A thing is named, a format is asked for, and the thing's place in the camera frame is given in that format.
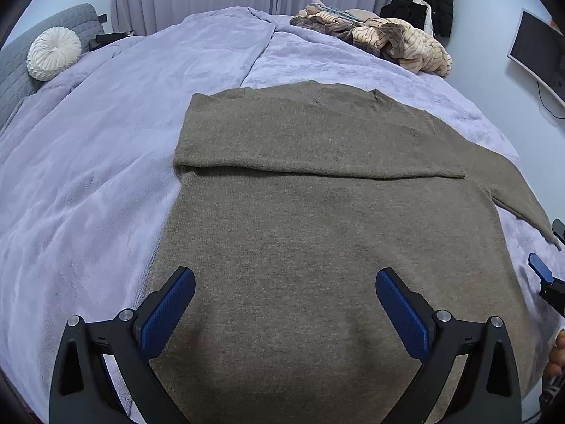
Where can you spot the black bedside device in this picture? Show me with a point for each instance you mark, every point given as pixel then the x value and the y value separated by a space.
pixel 108 39

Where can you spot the round white pleated cushion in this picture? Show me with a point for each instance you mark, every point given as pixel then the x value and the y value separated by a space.
pixel 54 53

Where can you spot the olive brown knit sweater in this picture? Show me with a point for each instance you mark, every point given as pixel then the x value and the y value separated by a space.
pixel 326 238

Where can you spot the brown fuzzy garment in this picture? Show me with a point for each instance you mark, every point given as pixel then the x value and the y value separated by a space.
pixel 335 26

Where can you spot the striped beige fuzzy garment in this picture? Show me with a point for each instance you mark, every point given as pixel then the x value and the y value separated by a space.
pixel 415 46

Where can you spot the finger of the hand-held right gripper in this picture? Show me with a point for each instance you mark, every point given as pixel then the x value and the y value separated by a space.
pixel 559 228
pixel 539 267

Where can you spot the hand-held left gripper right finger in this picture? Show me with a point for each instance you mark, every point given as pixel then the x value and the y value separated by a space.
pixel 401 309

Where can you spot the person's right hand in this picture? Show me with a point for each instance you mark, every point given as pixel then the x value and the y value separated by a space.
pixel 559 351

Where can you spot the beige pillow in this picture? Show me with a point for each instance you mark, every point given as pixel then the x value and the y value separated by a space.
pixel 359 14

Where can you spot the grey quilted headboard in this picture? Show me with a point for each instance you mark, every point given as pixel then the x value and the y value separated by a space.
pixel 26 48

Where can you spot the lavender fleece blanket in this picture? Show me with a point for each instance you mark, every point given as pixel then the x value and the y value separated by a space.
pixel 97 163

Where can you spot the curved white-framed monitor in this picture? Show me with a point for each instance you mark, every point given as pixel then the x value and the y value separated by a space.
pixel 540 57

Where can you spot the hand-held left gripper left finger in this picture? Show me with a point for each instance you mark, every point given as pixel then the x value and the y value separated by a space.
pixel 170 307

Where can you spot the black puffer jacket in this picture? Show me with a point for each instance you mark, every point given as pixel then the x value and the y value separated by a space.
pixel 430 2

